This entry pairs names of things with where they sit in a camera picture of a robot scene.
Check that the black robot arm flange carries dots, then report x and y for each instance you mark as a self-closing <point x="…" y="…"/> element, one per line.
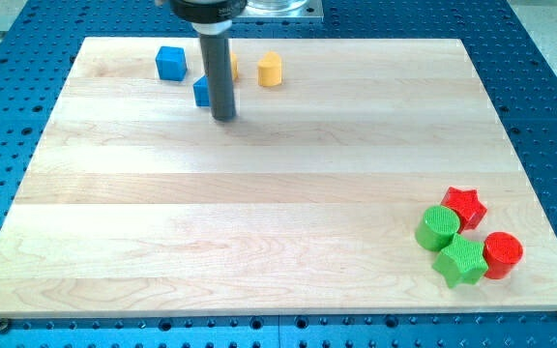
<point x="207" y="13"/>

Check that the red star block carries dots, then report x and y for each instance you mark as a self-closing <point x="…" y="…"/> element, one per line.
<point x="467" y="205"/>

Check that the green star block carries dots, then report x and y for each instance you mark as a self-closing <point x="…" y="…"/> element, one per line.
<point x="461" y="262"/>

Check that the wooden board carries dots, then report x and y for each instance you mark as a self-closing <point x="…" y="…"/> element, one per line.
<point x="138" y="203"/>

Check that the yellow heart block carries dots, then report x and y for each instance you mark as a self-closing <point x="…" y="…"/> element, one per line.
<point x="269" y="70"/>

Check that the blue block behind tool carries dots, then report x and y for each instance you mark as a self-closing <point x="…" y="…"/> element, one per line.
<point x="201" y="92"/>

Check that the yellow block behind tool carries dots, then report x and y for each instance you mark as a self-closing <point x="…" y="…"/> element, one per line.
<point x="234" y="66"/>

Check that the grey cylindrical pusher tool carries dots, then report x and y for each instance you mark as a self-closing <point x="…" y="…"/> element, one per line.
<point x="215" y="49"/>

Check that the blue cube block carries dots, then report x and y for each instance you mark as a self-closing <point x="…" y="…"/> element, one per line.
<point x="171" y="63"/>

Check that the green cylinder block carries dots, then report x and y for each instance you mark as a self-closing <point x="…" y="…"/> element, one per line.
<point x="437" y="227"/>

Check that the red cylinder block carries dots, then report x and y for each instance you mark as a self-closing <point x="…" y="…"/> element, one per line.
<point x="502" y="251"/>

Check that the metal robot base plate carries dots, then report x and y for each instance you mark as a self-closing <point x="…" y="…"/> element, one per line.
<point x="282" y="10"/>

